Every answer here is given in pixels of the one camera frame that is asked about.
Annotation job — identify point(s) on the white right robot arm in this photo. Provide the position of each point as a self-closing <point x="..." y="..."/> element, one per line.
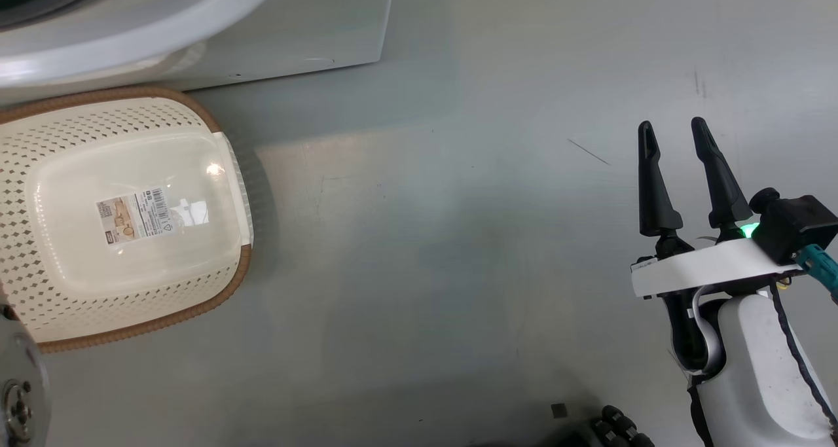
<point x="753" y="368"/>

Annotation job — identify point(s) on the basket product label sticker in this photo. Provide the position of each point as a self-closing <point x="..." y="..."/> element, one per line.
<point x="134" y="214"/>

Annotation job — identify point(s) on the cream perforated laundry basket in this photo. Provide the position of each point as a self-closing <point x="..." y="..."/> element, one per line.
<point x="78" y="139"/>

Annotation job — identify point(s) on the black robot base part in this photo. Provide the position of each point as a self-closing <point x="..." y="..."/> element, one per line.
<point x="615" y="427"/>

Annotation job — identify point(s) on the white front-load washing machine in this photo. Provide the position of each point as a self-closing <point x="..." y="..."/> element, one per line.
<point x="294" y="28"/>

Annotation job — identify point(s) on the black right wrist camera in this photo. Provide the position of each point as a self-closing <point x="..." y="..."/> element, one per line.
<point x="795" y="224"/>

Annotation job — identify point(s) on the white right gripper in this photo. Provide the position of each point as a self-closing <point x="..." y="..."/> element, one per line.
<point x="707" y="270"/>

